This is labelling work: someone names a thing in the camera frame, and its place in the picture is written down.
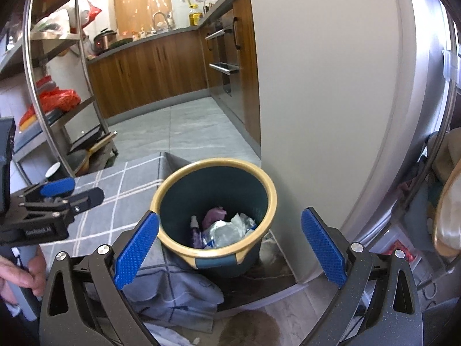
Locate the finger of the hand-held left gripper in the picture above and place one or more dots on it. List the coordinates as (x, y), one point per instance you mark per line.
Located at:
(88, 198)
(57, 187)

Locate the grey denim cloth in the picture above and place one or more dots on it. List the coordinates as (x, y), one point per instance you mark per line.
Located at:
(180, 292)

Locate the rice cooker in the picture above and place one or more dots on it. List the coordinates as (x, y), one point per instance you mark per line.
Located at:
(106, 41)

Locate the dark wok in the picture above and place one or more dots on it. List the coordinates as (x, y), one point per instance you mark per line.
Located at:
(76, 164)

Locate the stainless steel built-in appliance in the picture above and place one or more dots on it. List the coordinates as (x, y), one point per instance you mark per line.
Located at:
(223, 54)

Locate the grey checked blanket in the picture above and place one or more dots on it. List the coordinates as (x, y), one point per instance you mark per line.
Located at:
(119, 187)

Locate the pink wrapper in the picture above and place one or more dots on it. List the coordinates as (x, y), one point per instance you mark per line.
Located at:
(214, 216)

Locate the person's left hand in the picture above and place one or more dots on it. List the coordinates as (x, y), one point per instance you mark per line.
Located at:
(36, 277)

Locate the teal bin with yellow rim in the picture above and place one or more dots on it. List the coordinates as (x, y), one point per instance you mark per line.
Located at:
(216, 183)

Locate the silver refrigerator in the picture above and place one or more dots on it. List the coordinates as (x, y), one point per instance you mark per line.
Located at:
(414, 79)

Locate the black mug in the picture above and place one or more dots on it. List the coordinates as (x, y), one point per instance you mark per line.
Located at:
(54, 170)

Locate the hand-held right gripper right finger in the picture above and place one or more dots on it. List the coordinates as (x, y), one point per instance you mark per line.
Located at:
(324, 248)

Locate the wooden cutting board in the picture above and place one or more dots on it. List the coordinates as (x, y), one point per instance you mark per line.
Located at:
(128, 3)

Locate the purple bottle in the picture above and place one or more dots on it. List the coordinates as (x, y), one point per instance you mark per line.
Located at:
(197, 236)

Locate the yellow oil bottle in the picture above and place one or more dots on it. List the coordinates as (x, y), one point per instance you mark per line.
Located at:
(195, 17)

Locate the red white plastic bag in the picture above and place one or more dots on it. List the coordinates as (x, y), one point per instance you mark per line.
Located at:
(90, 12)

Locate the kitchen faucet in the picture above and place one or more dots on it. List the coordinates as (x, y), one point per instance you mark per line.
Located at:
(154, 20)

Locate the clear plastic wrap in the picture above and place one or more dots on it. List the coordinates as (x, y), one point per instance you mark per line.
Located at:
(227, 234)

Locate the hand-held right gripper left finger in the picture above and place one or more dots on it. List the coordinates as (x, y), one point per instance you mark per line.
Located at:
(137, 250)

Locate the stainless steel rack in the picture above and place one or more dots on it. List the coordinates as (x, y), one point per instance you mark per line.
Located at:
(32, 61)

